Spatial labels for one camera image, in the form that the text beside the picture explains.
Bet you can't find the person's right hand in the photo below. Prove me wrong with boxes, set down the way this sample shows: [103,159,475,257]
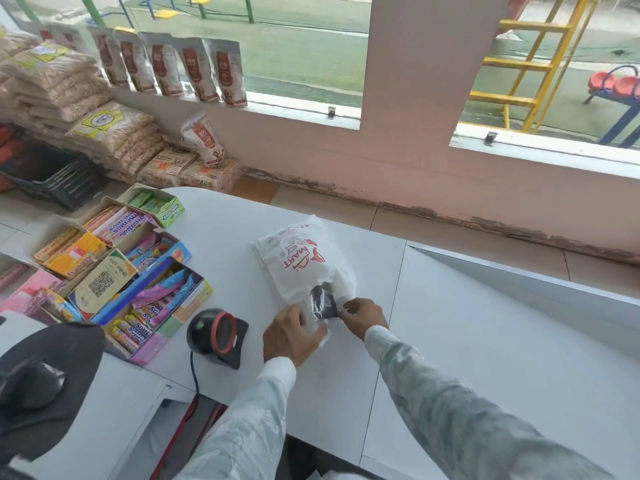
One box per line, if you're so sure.
[338,298,390,341]

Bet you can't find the person's left hand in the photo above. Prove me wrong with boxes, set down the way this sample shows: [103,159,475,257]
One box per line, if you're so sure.
[263,303,329,368]

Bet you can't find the black small packet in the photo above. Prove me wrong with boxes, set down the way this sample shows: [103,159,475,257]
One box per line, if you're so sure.
[309,282,342,321]

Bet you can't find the white plastic bag red print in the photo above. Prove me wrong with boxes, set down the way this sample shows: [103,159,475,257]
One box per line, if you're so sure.
[251,215,357,346]

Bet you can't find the person's right forearm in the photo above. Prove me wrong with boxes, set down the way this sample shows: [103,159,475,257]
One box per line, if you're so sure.
[363,325,616,480]

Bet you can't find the person's left forearm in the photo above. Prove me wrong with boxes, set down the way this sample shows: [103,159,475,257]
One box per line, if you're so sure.
[172,356,298,480]

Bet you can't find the black red barcode scanner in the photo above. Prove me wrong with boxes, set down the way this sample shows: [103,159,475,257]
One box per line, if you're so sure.
[186,308,250,371]

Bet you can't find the chewy candy stick display box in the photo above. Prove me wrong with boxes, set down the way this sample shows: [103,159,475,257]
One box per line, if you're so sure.
[104,258,214,367]

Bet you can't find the blue candy display box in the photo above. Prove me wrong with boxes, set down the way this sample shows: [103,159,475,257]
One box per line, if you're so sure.
[91,229,194,326]

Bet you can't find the pile of orange noodle packs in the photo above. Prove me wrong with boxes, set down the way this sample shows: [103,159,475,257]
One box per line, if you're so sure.
[136,146,242,194]

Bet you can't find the green chewing gum display box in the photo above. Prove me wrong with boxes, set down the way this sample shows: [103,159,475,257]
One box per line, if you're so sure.
[115,183,186,229]

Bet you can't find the payment code card stand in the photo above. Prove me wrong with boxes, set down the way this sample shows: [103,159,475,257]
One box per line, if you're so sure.
[67,248,140,321]

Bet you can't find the white red standing snack pouch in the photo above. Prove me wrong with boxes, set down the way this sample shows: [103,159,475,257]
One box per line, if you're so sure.
[180,111,226,168]

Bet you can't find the candy roll display box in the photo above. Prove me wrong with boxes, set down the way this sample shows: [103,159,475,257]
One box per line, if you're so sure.
[81,196,162,247]

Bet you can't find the yellow candy display box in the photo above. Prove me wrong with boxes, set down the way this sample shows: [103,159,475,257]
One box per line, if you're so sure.
[33,215,109,281]

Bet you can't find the black mouse pad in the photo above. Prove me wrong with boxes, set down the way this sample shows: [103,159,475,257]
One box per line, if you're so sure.
[0,322,106,464]

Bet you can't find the black computer mouse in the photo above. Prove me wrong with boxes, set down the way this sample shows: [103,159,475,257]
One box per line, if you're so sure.
[0,359,67,414]

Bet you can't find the pink snack packets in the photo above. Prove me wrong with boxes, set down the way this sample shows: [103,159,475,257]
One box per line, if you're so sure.
[0,264,83,324]

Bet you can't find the black plastic crate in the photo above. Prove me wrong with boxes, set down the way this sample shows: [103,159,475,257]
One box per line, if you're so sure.
[0,144,109,211]

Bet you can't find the row of hanging snack packets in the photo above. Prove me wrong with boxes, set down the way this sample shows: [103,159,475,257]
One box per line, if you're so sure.
[30,24,249,108]

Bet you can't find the yellow playground ladder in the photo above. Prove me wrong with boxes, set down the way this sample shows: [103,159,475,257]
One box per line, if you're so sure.
[468,0,602,135]

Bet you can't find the stack of puffed snack bags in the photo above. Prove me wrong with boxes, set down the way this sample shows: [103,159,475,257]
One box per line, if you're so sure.
[0,31,166,178]

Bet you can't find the red blue playground seats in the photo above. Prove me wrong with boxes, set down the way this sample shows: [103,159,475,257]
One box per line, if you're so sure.
[581,64,640,148]

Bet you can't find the green yellow playground equipment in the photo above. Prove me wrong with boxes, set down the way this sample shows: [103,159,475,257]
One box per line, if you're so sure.
[10,0,256,28]

